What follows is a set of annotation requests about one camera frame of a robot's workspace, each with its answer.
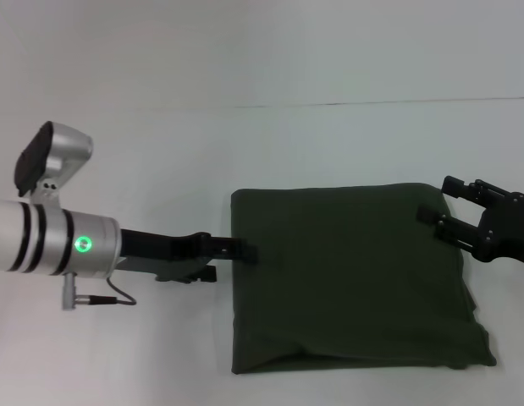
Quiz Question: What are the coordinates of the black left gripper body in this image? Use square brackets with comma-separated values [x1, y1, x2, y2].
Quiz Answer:
[116, 228, 216, 285]

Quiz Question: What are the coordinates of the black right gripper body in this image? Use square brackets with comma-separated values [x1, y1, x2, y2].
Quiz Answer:
[472, 191, 524, 268]

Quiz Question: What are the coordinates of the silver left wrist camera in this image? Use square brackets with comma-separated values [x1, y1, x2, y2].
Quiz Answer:
[14, 121, 95, 209]

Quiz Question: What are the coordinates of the dark green FREE t-shirt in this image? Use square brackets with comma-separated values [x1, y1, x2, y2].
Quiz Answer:
[229, 182, 498, 376]

